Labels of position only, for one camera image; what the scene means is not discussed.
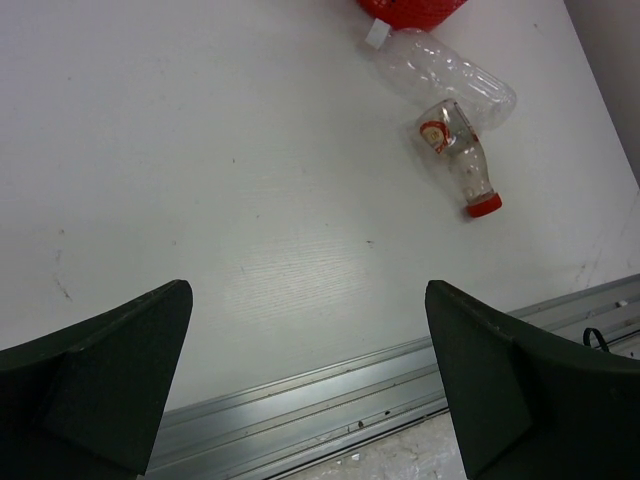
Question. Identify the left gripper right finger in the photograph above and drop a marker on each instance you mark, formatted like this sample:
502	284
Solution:
528	404

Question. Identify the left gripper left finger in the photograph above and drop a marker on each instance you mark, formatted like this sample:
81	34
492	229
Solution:
86	402

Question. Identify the red cap clear bottle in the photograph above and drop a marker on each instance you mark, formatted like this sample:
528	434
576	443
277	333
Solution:
447	131

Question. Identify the clear bottle white cap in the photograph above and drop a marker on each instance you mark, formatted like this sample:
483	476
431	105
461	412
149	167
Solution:
425	71

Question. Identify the red mesh plastic bin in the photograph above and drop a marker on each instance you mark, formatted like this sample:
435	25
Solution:
420	14

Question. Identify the aluminium front rail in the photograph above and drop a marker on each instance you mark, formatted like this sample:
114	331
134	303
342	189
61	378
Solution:
271	431

